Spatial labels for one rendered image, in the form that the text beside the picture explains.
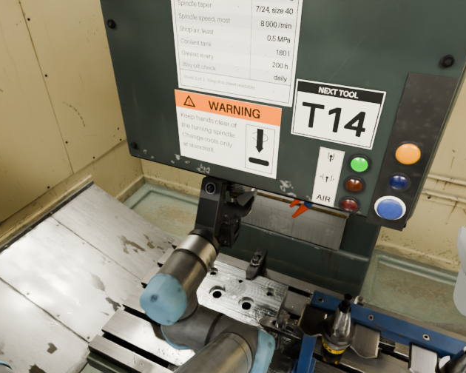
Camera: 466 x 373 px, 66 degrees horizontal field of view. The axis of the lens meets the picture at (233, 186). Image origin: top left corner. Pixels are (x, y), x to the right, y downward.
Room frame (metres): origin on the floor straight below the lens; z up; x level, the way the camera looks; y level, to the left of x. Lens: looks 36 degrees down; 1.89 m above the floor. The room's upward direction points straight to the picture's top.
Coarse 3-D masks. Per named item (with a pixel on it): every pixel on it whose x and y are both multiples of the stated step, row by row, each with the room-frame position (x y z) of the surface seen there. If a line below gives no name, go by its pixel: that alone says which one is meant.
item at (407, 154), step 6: (408, 144) 0.35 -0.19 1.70; (396, 150) 0.35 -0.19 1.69; (402, 150) 0.35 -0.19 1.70; (408, 150) 0.34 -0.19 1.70; (414, 150) 0.34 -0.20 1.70; (396, 156) 0.35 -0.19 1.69; (402, 156) 0.34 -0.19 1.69; (408, 156) 0.34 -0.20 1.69; (414, 156) 0.34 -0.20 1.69; (402, 162) 0.34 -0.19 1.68; (408, 162) 0.34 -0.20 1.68; (414, 162) 0.34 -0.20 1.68
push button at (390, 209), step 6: (378, 204) 0.35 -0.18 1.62; (384, 204) 0.35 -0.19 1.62; (390, 204) 0.34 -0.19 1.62; (396, 204) 0.34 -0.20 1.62; (378, 210) 0.35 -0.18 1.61; (384, 210) 0.34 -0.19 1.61; (390, 210) 0.34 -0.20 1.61; (396, 210) 0.34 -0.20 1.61; (402, 210) 0.34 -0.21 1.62; (384, 216) 0.34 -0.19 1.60; (390, 216) 0.34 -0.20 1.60; (396, 216) 0.34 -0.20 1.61
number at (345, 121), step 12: (336, 108) 0.39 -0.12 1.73; (348, 108) 0.38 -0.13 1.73; (360, 108) 0.37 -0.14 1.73; (372, 108) 0.37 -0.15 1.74; (324, 120) 0.39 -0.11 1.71; (336, 120) 0.38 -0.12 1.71; (348, 120) 0.38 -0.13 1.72; (360, 120) 0.37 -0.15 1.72; (324, 132) 0.39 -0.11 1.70; (336, 132) 0.38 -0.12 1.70; (348, 132) 0.38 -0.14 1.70; (360, 132) 0.37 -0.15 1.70
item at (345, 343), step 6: (330, 318) 0.45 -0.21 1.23; (324, 324) 0.44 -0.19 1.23; (324, 330) 0.42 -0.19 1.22; (324, 336) 0.42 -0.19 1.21; (330, 336) 0.41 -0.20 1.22; (348, 336) 0.41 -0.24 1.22; (336, 342) 0.41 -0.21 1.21; (342, 342) 0.40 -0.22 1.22; (348, 342) 0.40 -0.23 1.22; (336, 348) 0.40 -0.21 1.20; (342, 348) 0.40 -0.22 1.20
